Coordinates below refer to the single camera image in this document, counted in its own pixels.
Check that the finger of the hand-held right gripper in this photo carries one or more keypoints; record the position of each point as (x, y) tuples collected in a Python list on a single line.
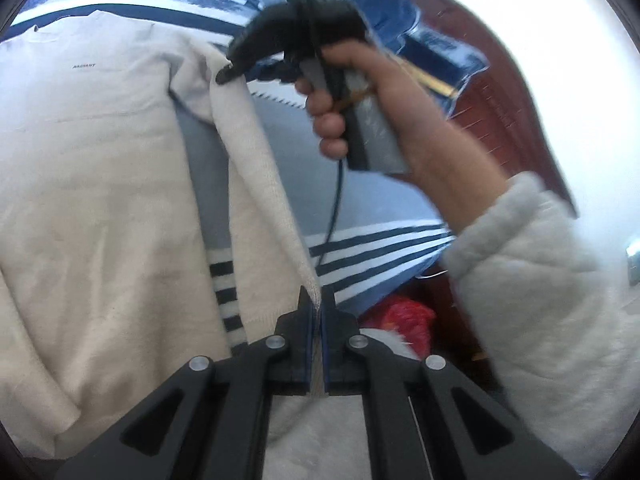
[(231, 74)]

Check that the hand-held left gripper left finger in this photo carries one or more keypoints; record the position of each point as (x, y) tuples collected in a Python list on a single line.
[(309, 340)]

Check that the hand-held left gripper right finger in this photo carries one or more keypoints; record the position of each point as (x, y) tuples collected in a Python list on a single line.
[(326, 345)]

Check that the cream knit sweater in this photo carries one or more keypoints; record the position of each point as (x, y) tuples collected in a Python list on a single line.
[(100, 210)]

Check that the person's right forearm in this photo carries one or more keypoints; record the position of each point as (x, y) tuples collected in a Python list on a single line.
[(530, 280)]

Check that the person's right hand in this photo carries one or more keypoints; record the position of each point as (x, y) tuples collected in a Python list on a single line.
[(372, 77)]

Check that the red plastic bag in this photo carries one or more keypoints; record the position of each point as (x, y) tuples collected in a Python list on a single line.
[(400, 322)]

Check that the blue printed pillow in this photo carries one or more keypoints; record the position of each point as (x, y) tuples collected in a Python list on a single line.
[(430, 45)]

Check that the grey striped bedspread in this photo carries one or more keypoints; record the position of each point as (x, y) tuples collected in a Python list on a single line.
[(295, 160)]

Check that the reddish wooden headboard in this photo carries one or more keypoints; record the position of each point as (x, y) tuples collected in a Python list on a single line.
[(505, 110)]

